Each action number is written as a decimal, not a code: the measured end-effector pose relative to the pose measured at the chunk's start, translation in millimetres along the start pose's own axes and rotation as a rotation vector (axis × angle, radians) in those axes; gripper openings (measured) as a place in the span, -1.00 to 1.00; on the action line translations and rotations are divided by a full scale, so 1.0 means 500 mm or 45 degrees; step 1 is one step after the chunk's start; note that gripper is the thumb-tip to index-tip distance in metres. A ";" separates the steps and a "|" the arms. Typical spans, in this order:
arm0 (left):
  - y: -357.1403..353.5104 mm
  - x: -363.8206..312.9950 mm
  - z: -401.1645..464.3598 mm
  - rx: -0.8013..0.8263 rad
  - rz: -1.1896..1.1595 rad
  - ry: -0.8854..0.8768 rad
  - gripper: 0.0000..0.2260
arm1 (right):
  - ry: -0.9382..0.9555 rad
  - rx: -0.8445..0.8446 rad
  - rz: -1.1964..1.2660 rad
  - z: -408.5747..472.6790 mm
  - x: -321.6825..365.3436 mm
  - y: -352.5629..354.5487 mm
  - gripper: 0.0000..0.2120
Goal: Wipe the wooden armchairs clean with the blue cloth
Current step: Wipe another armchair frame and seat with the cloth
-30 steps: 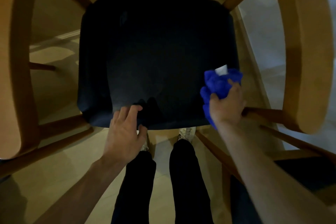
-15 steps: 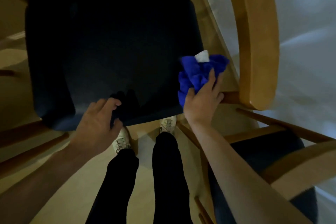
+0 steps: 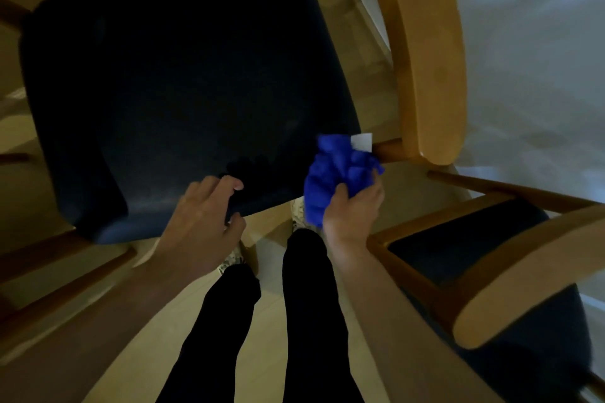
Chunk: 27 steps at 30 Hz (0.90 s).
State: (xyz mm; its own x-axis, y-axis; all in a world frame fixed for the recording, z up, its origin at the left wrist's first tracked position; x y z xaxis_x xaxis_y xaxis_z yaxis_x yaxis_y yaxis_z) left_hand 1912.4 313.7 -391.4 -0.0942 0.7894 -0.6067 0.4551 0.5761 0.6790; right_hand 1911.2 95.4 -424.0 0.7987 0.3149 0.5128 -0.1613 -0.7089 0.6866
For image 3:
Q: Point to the wooden chair dark blue seat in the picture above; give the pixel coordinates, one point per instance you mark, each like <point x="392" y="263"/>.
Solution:
<point x="189" y="86"/>
<point x="501" y="284"/>

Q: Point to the person's left leg black trousers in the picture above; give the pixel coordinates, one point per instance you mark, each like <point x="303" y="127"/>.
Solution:
<point x="212" y="346"/>

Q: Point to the blue cleaning cloth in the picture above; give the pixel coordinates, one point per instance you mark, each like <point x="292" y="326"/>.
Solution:
<point x="331" y="176"/>

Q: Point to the person's patterned shoe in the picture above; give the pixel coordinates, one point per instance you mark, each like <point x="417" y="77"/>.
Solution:
<point x="232" y="260"/>
<point x="302" y="216"/>

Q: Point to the person's left forearm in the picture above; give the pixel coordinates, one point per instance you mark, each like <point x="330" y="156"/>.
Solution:
<point x="94" y="336"/>

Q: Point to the person's leg black trousers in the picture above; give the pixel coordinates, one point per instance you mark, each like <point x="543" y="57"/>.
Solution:
<point x="316" y="322"/>
<point x="212" y="346"/>

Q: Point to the person's right leg black trousers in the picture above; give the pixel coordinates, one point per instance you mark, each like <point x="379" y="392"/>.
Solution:
<point x="316" y="322"/>

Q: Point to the person's left thumb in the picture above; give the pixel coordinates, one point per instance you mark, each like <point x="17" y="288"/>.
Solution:
<point x="236" y="227"/>

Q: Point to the person's right hand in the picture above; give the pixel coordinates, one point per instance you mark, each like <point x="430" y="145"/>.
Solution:
<point x="352" y="218"/>

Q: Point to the person's right patterned shoe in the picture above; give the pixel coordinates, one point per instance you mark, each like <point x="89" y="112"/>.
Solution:
<point x="302" y="216"/>

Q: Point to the person's left patterned shoe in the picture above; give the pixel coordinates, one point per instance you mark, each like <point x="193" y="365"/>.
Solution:
<point x="232" y="260"/>

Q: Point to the person's right thumb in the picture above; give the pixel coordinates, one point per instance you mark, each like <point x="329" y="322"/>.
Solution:
<point x="338" y="197"/>

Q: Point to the person's right forearm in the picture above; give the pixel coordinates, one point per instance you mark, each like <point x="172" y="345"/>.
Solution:
<point x="401" y="336"/>

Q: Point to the person's left hand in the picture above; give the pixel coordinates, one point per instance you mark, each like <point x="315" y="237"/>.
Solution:
<point x="196" y="223"/>

